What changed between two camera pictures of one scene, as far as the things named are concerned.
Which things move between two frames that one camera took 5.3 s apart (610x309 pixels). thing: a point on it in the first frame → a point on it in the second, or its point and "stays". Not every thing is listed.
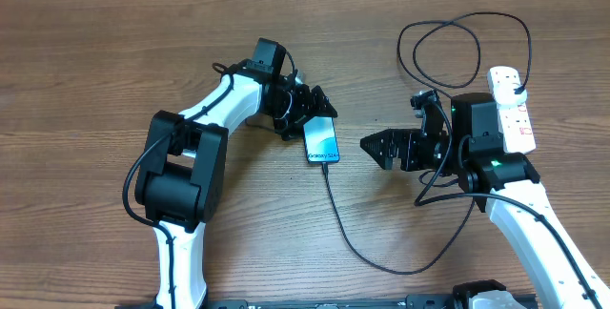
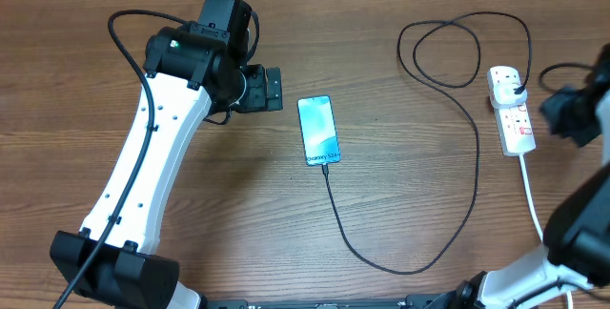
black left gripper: [303, 107] → [259, 99]
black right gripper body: [426, 153] → [570, 113]
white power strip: [517, 129] stays
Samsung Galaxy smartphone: [320, 140] stays
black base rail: [416, 301] stays
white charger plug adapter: [504, 93] stays
